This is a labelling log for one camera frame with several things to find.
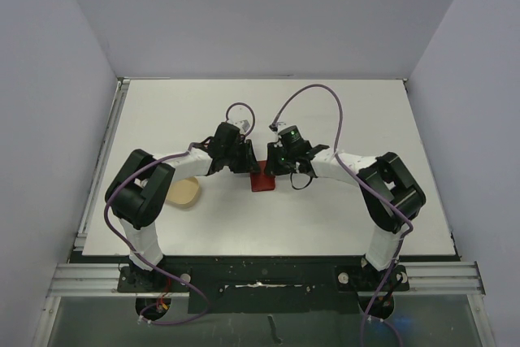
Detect beige oval tray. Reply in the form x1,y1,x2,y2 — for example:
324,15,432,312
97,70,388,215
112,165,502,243
165,177,202,209

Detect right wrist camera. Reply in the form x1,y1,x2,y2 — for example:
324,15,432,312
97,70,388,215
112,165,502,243
269,122,288,147

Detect red leather card holder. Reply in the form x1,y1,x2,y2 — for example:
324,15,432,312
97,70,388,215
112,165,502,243
249,160,275,193

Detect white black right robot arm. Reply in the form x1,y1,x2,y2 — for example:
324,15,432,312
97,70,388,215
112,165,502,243
265,124,427,289

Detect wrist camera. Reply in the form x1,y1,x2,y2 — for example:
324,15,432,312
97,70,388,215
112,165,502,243
228,119,251,135
269,122,288,147

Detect aluminium rail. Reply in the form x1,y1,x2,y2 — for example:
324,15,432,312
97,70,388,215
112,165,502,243
72,78,131,251
47,262,485,297

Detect aluminium front rail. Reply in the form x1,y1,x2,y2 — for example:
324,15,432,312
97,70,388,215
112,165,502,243
47,262,485,297

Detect aluminium left rail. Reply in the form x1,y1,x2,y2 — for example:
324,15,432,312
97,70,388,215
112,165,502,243
72,78,131,251

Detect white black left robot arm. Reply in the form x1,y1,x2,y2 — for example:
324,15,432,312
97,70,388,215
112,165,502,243
103,122,260,291

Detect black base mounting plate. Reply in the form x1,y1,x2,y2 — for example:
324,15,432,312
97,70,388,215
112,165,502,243
117,256,410,314

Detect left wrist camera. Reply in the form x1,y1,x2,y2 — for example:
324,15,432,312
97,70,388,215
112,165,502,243
228,119,251,135

